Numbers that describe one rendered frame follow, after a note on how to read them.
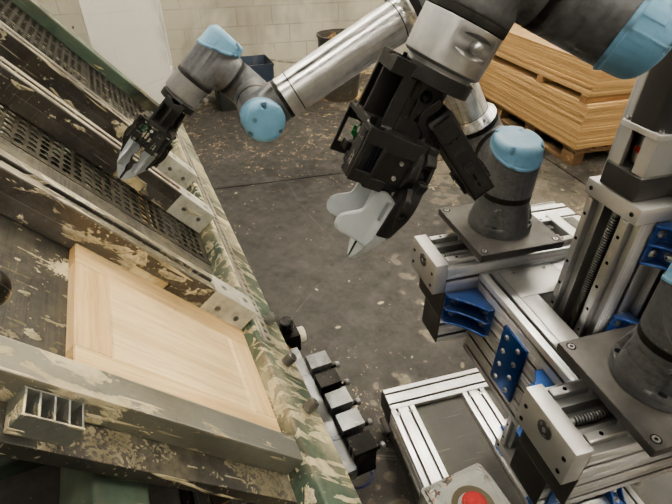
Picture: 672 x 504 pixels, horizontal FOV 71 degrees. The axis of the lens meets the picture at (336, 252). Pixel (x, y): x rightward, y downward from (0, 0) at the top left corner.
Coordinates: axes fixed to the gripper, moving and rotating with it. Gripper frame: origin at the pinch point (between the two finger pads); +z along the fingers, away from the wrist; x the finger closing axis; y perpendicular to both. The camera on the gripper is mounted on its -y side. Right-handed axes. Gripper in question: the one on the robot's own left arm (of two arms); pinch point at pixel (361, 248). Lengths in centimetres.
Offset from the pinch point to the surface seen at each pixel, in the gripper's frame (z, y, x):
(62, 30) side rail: 39, 59, -182
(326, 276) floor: 112, -87, -159
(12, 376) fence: 24.1, 30.8, 1.9
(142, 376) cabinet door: 34.4, 16.5, -8.7
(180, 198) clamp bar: 45, 10, -83
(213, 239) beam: 52, -2, -76
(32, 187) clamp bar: 23, 37, -34
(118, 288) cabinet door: 35, 22, -28
